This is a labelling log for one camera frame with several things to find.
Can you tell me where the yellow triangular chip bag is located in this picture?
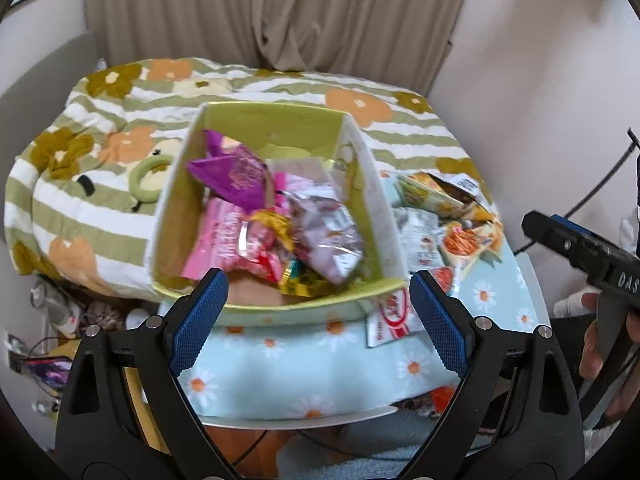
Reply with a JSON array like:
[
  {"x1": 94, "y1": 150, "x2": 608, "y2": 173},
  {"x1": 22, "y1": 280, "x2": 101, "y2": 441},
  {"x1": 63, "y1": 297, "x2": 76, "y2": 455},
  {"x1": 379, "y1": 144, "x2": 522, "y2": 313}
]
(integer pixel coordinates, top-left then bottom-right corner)
[{"x1": 397, "y1": 171, "x2": 497, "y2": 222}]

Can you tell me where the white black Tatre snack bag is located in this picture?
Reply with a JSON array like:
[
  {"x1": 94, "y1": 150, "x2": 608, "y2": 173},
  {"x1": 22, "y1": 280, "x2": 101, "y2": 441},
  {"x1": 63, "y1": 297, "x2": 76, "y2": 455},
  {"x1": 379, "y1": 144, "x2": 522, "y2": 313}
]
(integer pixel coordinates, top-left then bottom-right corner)
[{"x1": 430, "y1": 172, "x2": 484, "y2": 206}]

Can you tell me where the right hand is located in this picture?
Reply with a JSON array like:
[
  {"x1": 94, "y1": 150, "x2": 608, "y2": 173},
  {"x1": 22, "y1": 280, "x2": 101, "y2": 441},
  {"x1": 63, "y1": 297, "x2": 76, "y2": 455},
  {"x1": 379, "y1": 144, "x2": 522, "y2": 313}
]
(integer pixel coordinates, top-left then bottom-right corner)
[{"x1": 578, "y1": 291, "x2": 640, "y2": 418}]

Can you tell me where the orange noodle snack bag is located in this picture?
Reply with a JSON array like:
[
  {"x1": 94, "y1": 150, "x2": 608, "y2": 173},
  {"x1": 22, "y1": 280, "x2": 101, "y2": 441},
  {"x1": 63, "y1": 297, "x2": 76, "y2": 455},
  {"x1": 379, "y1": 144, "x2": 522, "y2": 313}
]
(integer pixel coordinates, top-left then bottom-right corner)
[{"x1": 438, "y1": 221, "x2": 504, "y2": 266}]

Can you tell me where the red white KitKat packet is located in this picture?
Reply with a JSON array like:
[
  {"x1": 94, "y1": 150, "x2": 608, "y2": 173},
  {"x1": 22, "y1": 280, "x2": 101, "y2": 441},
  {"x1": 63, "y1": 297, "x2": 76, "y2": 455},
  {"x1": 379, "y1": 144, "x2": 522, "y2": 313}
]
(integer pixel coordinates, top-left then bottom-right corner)
[{"x1": 366, "y1": 288, "x2": 424, "y2": 348}]

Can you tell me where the white newspaper print packet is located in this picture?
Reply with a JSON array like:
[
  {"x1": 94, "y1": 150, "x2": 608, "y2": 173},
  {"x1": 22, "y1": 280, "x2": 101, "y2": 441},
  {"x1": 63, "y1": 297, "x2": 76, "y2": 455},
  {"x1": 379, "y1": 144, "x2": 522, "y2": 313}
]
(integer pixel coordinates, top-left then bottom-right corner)
[{"x1": 393, "y1": 207, "x2": 445, "y2": 274}]

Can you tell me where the daisy pattern blue tablecloth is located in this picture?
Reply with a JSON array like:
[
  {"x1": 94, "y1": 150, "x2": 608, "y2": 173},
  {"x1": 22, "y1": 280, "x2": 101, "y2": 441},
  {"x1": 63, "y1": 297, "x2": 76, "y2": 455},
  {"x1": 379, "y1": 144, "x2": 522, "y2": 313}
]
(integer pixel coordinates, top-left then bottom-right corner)
[{"x1": 156, "y1": 238, "x2": 544, "y2": 421}]

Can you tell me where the pink snack bag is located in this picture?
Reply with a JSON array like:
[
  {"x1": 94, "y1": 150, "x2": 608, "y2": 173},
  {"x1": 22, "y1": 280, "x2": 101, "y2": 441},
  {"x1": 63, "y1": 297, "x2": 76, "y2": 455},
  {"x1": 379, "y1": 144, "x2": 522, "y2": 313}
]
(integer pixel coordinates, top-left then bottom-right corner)
[{"x1": 181, "y1": 197, "x2": 262, "y2": 281}]

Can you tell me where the floral striped quilt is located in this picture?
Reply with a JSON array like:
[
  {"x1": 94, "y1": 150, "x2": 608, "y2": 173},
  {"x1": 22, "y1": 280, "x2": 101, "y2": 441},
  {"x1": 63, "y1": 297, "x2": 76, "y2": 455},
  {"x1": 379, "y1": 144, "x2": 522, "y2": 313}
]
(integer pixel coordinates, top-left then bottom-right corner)
[{"x1": 3, "y1": 58, "x2": 498, "y2": 301}]

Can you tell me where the gold wrapped candy packet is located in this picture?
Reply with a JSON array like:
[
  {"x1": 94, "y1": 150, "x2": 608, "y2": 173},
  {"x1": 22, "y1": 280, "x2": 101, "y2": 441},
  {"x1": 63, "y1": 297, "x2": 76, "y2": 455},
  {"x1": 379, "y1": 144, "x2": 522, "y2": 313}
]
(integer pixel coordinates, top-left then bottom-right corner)
[{"x1": 248, "y1": 209, "x2": 333, "y2": 298}]

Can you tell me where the silver lilac snack bag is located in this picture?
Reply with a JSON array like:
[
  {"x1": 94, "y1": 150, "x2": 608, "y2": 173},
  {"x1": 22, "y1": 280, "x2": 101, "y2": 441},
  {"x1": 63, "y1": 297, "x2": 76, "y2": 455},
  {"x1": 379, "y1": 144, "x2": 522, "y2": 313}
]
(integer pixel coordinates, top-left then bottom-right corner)
[{"x1": 284, "y1": 183, "x2": 363, "y2": 286}]

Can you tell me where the purple snack packet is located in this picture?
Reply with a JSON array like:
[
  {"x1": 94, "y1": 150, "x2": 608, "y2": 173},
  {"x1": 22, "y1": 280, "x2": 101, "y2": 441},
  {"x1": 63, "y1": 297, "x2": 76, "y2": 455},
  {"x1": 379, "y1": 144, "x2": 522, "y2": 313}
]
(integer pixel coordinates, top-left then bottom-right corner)
[{"x1": 186, "y1": 129, "x2": 268, "y2": 212}]

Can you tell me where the beige wafer packet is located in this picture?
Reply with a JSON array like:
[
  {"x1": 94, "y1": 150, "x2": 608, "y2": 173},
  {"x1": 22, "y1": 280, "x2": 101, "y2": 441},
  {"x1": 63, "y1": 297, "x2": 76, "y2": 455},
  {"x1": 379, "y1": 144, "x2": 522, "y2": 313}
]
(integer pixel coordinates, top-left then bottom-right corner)
[{"x1": 267, "y1": 157, "x2": 333, "y2": 193}]

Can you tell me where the beige curtain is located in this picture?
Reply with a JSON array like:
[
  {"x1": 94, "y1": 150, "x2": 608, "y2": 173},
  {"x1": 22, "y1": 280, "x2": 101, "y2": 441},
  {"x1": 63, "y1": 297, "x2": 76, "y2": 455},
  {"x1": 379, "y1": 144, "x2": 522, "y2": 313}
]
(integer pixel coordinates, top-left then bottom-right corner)
[{"x1": 85, "y1": 0, "x2": 463, "y2": 93}]

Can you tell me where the black cable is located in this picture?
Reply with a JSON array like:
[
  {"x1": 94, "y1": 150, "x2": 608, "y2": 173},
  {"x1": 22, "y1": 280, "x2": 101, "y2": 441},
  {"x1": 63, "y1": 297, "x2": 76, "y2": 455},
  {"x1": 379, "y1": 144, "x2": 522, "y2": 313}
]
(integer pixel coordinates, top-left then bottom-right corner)
[{"x1": 512, "y1": 128, "x2": 640, "y2": 256}]

